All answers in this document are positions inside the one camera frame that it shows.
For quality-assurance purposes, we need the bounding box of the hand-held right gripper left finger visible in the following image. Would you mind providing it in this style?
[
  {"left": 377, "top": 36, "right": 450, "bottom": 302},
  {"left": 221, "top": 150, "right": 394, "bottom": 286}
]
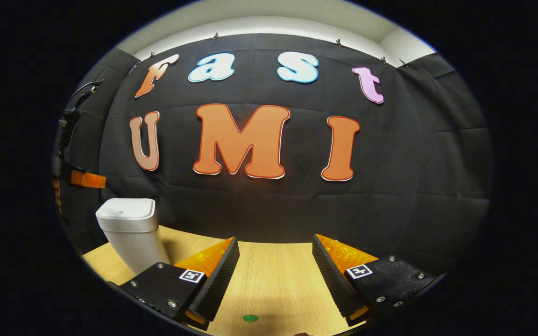
[{"left": 120, "top": 237, "right": 241, "bottom": 331}]

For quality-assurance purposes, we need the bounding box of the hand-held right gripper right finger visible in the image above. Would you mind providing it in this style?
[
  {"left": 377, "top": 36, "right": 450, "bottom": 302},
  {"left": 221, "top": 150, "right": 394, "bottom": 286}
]
[{"left": 312, "top": 234, "right": 442, "bottom": 327}]

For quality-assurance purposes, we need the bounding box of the white desktop garbage bin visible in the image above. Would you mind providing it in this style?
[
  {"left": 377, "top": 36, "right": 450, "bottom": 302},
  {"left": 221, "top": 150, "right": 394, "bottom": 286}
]
[{"left": 95, "top": 198, "right": 171, "bottom": 274}]

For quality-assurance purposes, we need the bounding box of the wooden desktop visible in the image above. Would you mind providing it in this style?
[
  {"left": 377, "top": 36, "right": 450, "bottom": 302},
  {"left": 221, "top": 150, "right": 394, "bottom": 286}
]
[{"left": 82, "top": 225, "right": 368, "bottom": 336}]

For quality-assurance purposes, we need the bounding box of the black backdrop cloth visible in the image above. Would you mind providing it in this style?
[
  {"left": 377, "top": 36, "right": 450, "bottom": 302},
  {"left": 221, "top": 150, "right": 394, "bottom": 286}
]
[{"left": 53, "top": 33, "right": 494, "bottom": 280}]

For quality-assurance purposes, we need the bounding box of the thin black cable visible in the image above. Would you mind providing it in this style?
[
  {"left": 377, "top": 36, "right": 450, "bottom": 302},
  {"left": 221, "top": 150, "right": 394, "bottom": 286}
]
[{"left": 71, "top": 80, "right": 105, "bottom": 112}]

